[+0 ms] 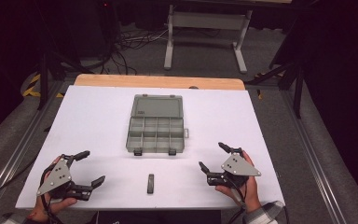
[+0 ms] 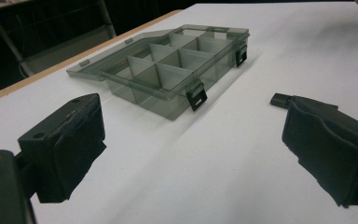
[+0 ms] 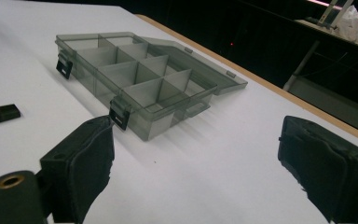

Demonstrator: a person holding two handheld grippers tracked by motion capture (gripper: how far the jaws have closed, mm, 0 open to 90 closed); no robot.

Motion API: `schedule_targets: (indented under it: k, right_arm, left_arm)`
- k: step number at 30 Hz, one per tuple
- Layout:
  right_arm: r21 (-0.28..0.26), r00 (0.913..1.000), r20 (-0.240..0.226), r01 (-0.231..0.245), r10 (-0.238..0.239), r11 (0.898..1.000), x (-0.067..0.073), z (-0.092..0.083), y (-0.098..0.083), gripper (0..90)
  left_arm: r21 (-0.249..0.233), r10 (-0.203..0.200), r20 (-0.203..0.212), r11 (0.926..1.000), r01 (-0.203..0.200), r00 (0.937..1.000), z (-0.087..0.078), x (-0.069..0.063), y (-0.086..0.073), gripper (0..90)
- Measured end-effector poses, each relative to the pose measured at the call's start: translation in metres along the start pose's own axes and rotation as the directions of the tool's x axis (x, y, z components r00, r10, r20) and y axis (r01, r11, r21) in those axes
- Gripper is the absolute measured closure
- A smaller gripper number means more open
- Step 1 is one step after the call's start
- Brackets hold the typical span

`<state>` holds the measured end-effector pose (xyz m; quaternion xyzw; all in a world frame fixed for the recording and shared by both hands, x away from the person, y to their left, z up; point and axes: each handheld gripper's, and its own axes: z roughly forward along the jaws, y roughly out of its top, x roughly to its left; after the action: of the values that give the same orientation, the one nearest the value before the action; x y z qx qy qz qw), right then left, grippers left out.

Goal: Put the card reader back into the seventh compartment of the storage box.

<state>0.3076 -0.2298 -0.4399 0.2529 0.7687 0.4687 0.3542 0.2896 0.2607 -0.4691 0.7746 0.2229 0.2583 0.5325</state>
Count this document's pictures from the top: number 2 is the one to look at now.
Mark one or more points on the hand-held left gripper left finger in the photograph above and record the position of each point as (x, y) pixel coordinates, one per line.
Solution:
(65, 146)

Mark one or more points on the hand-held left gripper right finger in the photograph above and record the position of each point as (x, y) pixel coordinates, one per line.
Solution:
(329, 146)

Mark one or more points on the translucent grey compartment storage box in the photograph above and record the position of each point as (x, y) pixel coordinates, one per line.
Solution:
(171, 70)

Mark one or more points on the metal frame chair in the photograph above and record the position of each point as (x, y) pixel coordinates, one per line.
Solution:
(59, 46)

